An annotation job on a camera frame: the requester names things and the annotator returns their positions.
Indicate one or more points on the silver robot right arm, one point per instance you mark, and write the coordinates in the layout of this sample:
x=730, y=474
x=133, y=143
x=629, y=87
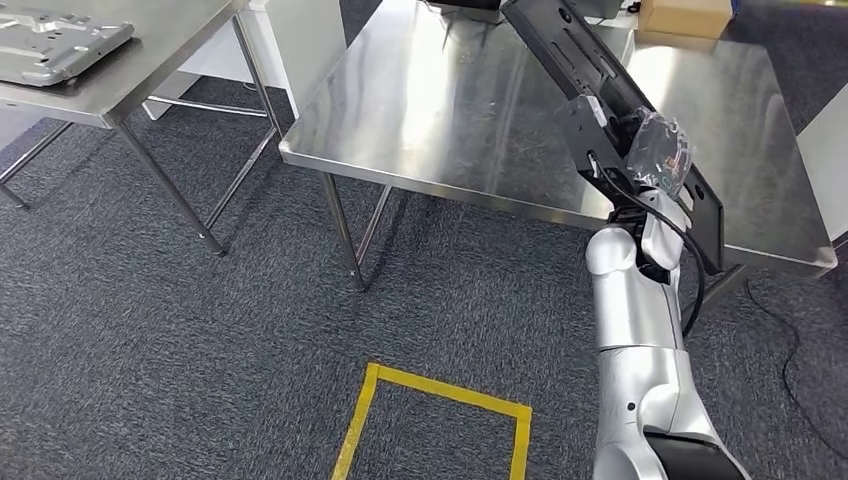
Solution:
x=632, y=311

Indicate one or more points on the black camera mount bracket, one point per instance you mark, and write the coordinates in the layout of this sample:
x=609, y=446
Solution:
x=583, y=132

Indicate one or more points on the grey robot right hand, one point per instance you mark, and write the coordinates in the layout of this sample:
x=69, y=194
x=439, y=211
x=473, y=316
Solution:
x=659, y=156

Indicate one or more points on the brown cardboard box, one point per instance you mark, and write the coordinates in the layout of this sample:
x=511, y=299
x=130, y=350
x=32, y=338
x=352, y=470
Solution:
x=686, y=16

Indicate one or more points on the yellow floor tape square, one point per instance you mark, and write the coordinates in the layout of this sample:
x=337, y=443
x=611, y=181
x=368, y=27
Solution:
x=450, y=395

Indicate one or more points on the stainless steel table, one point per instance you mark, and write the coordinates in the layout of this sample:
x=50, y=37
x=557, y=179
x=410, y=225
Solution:
x=430, y=99
x=166, y=40

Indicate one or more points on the black plastic panel part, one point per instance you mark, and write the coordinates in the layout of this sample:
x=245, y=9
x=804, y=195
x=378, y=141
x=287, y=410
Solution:
x=563, y=40

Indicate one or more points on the grey stamped metal plate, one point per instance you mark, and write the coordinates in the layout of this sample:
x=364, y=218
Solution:
x=60, y=50

